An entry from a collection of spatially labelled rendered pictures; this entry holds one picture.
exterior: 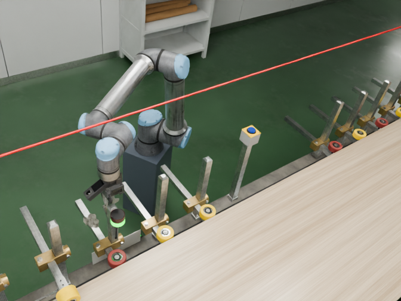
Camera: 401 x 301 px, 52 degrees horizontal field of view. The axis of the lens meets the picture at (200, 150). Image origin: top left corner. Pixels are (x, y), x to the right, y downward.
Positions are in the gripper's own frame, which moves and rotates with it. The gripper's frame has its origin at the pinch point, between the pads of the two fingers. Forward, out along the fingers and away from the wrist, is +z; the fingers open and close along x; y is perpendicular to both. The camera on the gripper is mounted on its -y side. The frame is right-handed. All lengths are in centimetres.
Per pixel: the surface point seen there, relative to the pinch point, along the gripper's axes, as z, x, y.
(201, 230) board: 12.4, -26.7, 35.2
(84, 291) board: 11.5, -25.7, -23.4
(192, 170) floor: 104, 71, 112
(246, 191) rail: 33, -8, 85
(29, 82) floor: 102, 250, 39
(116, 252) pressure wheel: 11.4, -16.7, -4.2
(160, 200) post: -0.1, -9.5, 22.3
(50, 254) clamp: 4.4, -7.1, -29.0
